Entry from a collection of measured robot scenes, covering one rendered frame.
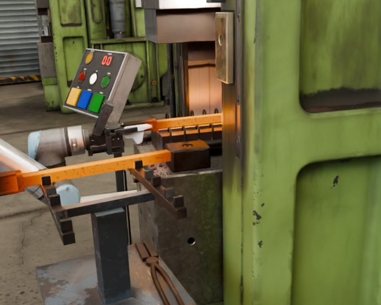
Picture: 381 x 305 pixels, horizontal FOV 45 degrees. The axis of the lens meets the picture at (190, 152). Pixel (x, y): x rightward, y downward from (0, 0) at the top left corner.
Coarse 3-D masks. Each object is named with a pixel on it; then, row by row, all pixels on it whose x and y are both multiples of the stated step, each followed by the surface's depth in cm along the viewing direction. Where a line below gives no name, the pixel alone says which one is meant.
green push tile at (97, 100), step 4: (96, 96) 187; (100, 96) 184; (104, 96) 183; (92, 100) 188; (96, 100) 186; (100, 100) 183; (92, 104) 187; (96, 104) 185; (100, 104) 183; (92, 108) 186; (96, 108) 184; (96, 112) 183
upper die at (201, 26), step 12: (144, 12) 149; (156, 12) 132; (168, 12) 132; (180, 12) 133; (192, 12) 134; (204, 12) 135; (156, 24) 133; (168, 24) 133; (180, 24) 134; (192, 24) 135; (204, 24) 136; (156, 36) 134; (168, 36) 134; (180, 36) 135; (192, 36) 136; (204, 36) 137
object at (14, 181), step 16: (112, 160) 108; (128, 160) 109; (144, 160) 111; (160, 160) 112; (0, 176) 97; (16, 176) 98; (32, 176) 100; (64, 176) 103; (80, 176) 105; (0, 192) 99; (16, 192) 100
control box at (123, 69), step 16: (80, 64) 205; (96, 64) 196; (112, 64) 187; (128, 64) 183; (96, 80) 192; (112, 80) 183; (128, 80) 185; (112, 96) 182; (80, 112) 194; (112, 112) 183
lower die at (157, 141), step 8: (176, 128) 148; (192, 128) 150; (200, 128) 150; (208, 128) 150; (216, 128) 150; (152, 136) 160; (160, 136) 145; (168, 136) 143; (176, 136) 144; (192, 136) 145; (200, 136) 146; (208, 136) 147; (216, 136) 147; (152, 144) 161; (160, 144) 147; (216, 152) 149
